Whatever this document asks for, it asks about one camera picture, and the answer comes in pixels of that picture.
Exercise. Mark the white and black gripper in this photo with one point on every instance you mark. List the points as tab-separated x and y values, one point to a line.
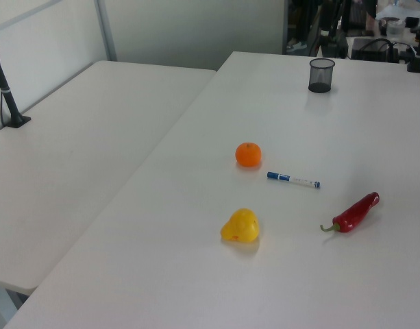
329	10

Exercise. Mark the aluminium partition post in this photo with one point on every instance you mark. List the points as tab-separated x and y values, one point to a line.
106	31

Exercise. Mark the red chili pepper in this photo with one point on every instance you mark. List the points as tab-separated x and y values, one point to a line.
357	212

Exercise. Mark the black camera pole stand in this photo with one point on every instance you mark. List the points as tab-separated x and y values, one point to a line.
4	92

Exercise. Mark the black electronics box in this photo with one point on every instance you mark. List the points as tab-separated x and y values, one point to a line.
370	49

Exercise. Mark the clear plastic container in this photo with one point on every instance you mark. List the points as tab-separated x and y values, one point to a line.
395	29

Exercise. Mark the black clamp stand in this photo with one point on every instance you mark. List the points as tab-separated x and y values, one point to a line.
418	58

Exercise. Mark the black mesh pen cup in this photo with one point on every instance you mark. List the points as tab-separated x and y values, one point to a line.
321	77

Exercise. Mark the yellow pear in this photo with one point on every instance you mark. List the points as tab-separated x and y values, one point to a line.
241	226

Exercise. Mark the blue and white marker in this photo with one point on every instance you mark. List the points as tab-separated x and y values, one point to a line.
293	180

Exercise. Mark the orange mandarin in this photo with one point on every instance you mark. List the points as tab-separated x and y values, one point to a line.
248	155

